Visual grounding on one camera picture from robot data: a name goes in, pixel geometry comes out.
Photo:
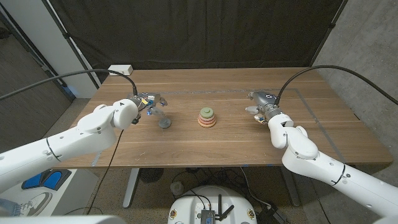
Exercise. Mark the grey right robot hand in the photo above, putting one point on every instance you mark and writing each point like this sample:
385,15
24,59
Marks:
266,101

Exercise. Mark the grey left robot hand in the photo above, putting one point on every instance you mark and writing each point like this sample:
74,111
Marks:
149,101

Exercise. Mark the small dark grey disk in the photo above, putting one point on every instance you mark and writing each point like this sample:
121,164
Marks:
164,124

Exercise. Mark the dusty pink disk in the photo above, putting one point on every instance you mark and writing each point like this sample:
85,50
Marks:
211,119

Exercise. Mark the green disk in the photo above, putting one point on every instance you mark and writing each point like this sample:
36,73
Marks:
206,112

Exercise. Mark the coral red disk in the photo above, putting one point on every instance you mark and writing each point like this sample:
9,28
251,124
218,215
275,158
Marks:
207,122

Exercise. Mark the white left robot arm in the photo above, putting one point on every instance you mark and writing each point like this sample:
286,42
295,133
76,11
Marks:
77,137

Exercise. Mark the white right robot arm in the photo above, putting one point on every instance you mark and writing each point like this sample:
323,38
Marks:
311,161

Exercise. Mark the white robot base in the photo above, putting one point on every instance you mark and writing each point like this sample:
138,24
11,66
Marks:
189,208

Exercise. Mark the white power strip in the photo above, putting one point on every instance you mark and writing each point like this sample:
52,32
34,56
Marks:
121,70

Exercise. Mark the round black table foot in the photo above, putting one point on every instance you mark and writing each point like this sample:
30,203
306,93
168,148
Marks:
151,175

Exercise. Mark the black backdrop curtain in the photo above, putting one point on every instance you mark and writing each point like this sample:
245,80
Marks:
199,31

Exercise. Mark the white table leg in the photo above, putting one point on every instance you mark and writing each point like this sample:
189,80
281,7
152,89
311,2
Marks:
132,186

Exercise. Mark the round grey floor object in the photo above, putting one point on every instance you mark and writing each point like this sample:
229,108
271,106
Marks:
177,188

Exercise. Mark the grey table leg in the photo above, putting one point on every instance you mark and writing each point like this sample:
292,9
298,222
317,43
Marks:
292,193

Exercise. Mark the black backdrop stand pole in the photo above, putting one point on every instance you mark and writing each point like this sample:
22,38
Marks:
332,25
66,35

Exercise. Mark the black power adapter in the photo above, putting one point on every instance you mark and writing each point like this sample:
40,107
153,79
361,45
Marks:
272,216

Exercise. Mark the blue foot pedal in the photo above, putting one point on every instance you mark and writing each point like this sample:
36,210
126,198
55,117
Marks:
31,183
53,180

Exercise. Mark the grey radio box with antennas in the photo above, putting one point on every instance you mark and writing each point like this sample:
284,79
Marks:
207,216

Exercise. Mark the white sneaker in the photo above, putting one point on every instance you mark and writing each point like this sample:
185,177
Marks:
37,200

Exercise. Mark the person's leg in jeans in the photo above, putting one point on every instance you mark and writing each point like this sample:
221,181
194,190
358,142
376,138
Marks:
7,208

